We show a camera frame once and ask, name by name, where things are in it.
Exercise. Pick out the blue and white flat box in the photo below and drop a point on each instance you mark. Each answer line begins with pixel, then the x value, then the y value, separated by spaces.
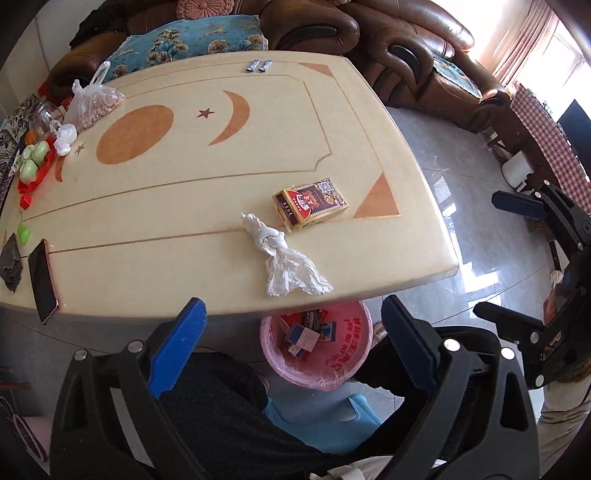
pixel 328 332

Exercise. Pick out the black garment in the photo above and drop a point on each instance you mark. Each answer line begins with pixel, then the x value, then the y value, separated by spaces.
pixel 99 25

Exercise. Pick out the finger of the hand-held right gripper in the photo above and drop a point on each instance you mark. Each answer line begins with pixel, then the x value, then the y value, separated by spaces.
pixel 512 321
pixel 519 205

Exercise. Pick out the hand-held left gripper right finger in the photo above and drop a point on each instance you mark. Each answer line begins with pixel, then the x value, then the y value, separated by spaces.
pixel 411 350

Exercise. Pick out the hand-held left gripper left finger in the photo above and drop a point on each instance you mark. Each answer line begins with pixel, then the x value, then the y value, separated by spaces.
pixel 178 346

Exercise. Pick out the dark crumpled wrapper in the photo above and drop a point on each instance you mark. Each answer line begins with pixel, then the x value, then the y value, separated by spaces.
pixel 10 267

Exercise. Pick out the pink trash bin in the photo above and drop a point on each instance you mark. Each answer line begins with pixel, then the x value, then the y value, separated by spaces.
pixel 341 357

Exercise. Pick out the pink plastic item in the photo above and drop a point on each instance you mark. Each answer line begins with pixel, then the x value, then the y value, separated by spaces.
pixel 34 438

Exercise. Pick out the small white tissue ball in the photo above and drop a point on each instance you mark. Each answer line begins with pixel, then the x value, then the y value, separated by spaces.
pixel 66 138

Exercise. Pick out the glass jar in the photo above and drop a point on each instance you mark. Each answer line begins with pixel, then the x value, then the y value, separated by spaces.
pixel 41 117

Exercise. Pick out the white tissue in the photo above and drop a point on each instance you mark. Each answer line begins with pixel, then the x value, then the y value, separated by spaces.
pixel 286 272

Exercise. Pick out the blue patterned cushion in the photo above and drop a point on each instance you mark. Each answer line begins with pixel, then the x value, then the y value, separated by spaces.
pixel 457 74
pixel 184 46

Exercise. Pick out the black screen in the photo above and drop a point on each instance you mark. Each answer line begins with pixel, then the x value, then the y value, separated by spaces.
pixel 577 124

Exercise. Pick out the light blue plastic stool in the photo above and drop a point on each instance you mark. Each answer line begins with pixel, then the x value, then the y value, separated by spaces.
pixel 323 429

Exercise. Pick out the pink round cushion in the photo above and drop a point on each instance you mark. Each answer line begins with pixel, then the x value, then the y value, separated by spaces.
pixel 203 7

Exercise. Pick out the white cloth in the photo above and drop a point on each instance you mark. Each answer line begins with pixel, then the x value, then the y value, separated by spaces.
pixel 360 470

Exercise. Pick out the brown leather sofa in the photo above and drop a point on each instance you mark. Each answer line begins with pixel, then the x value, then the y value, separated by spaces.
pixel 406 60
pixel 304 27

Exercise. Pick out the floral patterned cloth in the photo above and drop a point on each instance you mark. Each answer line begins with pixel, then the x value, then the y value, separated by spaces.
pixel 14 134

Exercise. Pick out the white floor appliance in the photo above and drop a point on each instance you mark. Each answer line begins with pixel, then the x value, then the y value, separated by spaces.
pixel 517 173

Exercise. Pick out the red checkered tablecloth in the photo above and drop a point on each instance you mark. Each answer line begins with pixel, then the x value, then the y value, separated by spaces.
pixel 549 134

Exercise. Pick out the small silver sachet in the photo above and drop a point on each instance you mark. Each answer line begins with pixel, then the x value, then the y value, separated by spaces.
pixel 252 66
pixel 266 66

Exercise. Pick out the pink curtain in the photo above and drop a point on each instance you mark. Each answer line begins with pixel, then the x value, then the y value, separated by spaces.
pixel 521 46

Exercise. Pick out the blue and white card pack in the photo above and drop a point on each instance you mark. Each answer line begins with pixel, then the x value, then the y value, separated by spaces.
pixel 302 338

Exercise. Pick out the beige coffee table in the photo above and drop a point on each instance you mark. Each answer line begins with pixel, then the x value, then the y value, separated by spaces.
pixel 184 194

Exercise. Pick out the red and gold box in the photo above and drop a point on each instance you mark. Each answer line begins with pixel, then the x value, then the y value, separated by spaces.
pixel 314 198

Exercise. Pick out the phone in pink case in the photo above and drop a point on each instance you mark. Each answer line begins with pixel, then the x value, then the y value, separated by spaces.
pixel 42 281

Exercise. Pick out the clear plastic bag of nuts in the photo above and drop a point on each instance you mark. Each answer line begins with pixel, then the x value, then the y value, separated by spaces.
pixel 92 106

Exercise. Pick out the green tea cup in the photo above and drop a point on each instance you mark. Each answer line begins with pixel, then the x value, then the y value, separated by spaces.
pixel 27 151
pixel 40 152
pixel 27 170

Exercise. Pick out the small green lid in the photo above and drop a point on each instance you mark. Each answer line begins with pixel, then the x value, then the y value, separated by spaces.
pixel 24 233

